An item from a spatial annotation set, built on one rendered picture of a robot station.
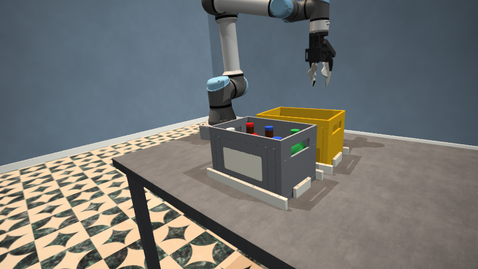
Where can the yellow divided crate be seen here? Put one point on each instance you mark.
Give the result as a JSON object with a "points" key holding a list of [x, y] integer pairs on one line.
{"points": [[329, 132]]}

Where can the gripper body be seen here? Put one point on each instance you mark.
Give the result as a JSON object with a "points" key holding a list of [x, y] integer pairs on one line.
{"points": [[317, 54]]}

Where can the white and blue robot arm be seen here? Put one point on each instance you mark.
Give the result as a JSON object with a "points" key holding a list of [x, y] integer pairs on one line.
{"points": [[221, 90]]}

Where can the green bottle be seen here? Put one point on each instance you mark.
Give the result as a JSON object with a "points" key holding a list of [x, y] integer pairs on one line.
{"points": [[298, 147]]}

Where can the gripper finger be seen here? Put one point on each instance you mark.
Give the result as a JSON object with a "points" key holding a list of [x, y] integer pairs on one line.
{"points": [[327, 68], [312, 72]]}

